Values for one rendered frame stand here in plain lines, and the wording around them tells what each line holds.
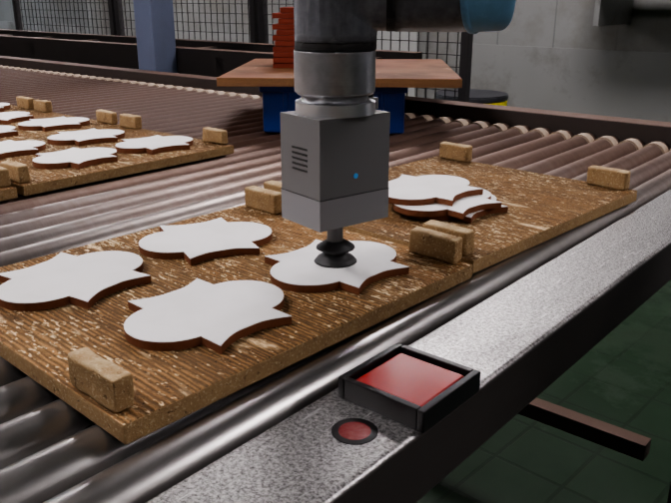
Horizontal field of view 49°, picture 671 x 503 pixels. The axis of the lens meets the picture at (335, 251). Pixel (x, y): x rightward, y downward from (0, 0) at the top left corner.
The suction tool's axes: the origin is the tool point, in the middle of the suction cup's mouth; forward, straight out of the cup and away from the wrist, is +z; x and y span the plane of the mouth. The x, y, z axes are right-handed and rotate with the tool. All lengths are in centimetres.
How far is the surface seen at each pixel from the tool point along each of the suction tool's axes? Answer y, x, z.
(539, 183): -46.0, -9.9, 0.6
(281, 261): 4.5, -3.1, -0.2
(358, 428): 14.6, 21.5, 2.7
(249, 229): 1.2, -14.5, -0.1
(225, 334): 17.3, 8.2, -0.2
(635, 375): -171, -55, 94
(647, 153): -88, -17, 3
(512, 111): -94, -54, -1
